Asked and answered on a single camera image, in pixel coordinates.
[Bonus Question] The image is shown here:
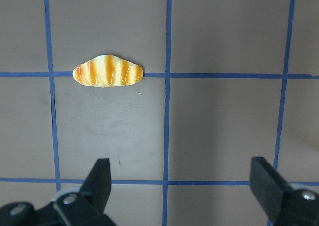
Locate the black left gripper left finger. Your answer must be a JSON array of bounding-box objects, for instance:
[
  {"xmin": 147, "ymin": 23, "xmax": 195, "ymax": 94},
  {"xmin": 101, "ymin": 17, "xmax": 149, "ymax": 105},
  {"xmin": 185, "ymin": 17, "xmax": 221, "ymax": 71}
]
[{"xmin": 53, "ymin": 158, "xmax": 112, "ymax": 226}]

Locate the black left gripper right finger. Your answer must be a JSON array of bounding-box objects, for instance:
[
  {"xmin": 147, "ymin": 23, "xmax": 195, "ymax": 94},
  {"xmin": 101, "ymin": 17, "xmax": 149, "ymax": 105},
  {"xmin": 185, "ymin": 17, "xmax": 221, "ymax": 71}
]
[{"xmin": 249, "ymin": 157, "xmax": 319, "ymax": 226}]

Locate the yellow striped toy bread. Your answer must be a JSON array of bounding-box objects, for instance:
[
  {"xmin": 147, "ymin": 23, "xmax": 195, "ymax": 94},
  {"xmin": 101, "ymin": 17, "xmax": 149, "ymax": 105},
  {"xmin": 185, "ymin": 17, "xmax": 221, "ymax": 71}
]
[{"xmin": 72, "ymin": 55, "xmax": 144, "ymax": 88}]

